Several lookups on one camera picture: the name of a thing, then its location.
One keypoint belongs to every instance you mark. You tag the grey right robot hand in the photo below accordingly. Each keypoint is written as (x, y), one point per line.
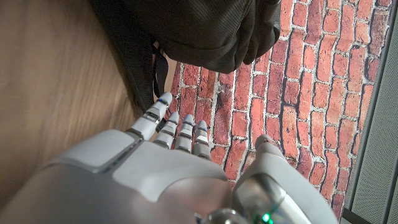
(140, 180)

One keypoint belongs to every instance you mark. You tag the black backpack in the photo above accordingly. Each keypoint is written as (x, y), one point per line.
(202, 31)

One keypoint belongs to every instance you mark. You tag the red brick print backdrop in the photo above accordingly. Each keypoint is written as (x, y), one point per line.
(295, 93)

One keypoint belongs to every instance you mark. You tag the grey perforated metal panel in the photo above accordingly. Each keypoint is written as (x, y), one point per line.
(379, 149)

